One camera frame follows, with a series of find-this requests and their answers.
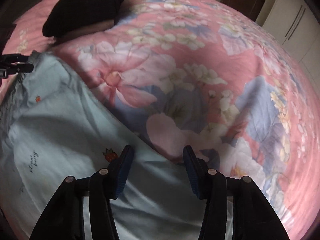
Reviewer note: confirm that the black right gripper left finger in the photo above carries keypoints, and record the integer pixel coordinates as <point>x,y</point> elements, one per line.
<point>118,171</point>

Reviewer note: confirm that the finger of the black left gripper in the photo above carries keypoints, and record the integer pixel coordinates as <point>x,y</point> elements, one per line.
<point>15,63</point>

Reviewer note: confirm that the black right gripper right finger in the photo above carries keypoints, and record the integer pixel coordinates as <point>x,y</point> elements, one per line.
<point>195,168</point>

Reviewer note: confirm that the light blue strawberry pants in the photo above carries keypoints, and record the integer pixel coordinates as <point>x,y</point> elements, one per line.
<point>57,120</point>

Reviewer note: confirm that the black folded garment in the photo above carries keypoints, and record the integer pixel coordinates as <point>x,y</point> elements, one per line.
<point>69,15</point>

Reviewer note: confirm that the pink floral bed quilt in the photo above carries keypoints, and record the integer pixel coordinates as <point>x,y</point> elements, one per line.
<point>247,81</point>

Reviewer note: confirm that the white wardrobe with dark handles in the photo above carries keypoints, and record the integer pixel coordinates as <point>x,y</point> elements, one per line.
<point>295,27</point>

